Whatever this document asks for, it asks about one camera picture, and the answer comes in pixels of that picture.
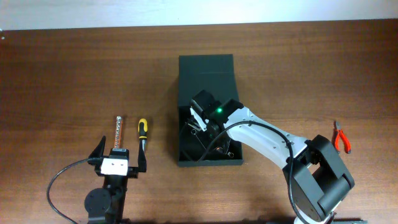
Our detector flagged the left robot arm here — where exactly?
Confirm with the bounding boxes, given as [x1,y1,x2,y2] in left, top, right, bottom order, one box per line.
[84,137,147,224]

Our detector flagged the yellow black screwdriver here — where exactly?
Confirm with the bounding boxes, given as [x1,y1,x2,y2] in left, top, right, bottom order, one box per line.
[138,118,148,151]

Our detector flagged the red side cutters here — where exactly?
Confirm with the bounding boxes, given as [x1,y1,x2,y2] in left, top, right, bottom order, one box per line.
[332,121,351,154]

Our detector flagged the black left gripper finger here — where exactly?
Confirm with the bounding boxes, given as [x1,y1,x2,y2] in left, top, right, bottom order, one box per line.
[88,136,106,159]
[137,148,147,172]

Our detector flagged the black open box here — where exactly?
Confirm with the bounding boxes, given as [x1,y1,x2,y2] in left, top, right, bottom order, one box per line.
[177,54,243,167]

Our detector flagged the silver wrench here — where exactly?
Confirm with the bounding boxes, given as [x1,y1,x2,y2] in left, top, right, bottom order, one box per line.
[217,150,234,158]

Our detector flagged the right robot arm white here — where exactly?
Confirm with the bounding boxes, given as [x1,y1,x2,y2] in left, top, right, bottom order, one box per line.
[190,90,355,223]

